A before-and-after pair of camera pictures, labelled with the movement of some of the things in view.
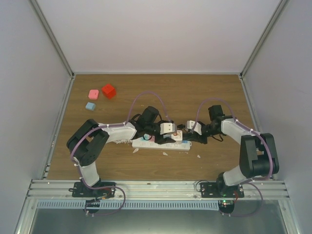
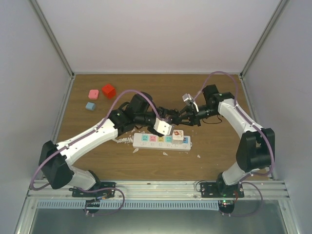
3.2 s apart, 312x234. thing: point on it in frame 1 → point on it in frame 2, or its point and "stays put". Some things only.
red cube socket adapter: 108,91 stays put
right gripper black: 197,138 → 194,120
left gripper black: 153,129 → 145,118
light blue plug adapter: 90,106 stays put
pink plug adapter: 93,94 stays put
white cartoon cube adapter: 178,137 stays put
